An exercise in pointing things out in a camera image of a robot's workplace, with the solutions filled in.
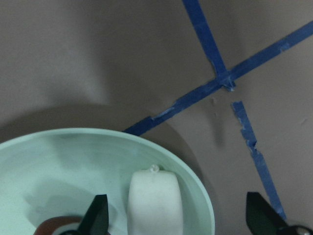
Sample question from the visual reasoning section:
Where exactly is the white steamed bun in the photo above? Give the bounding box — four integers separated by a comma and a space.
127, 164, 183, 235

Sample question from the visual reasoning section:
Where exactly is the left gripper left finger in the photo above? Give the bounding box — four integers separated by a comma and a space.
77, 194, 108, 235

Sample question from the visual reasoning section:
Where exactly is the brown steamed bun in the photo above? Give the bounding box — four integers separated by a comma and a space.
34, 216, 82, 235

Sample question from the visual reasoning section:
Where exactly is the light green plate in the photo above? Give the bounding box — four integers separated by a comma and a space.
0, 128, 215, 235

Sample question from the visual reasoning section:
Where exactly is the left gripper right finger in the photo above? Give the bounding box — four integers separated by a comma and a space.
246, 192, 290, 235

